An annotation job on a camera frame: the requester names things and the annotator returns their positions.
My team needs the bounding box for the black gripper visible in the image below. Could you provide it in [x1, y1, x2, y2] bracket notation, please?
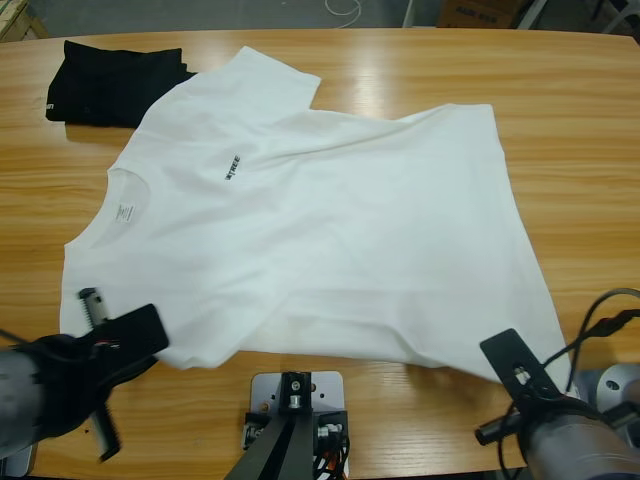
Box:
[474, 392, 601, 447]
[27, 286, 162, 464]

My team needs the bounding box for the white t-shirt with black logo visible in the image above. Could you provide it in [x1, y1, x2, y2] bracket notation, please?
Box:
[58, 45, 574, 401]

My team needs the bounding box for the black clamp block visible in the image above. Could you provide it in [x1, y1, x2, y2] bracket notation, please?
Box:
[243, 408, 350, 454]

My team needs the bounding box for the folded black garment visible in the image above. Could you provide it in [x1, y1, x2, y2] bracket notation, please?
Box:
[44, 39, 201, 130]

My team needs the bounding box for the wooden crate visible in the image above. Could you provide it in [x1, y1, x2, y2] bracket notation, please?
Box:
[0, 0, 51, 42]

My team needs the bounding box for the cardboard box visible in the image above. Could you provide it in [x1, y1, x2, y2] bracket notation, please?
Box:
[438, 0, 516, 29]

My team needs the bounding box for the white plastic chair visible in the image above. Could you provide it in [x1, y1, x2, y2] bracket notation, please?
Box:
[517, 0, 640, 37]

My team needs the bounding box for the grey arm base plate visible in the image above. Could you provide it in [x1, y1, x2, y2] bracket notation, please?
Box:
[567, 370, 601, 401]
[0, 442, 37, 479]

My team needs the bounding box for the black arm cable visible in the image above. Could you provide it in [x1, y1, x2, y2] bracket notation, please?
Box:
[542, 287, 640, 396]

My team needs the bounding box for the dark camera post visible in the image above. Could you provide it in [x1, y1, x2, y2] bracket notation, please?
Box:
[227, 370, 321, 480]

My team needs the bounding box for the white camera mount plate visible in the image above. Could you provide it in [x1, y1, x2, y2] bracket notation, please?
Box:
[249, 370, 347, 419]

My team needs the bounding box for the white cable loop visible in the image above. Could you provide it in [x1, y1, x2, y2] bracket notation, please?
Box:
[323, 0, 362, 25]

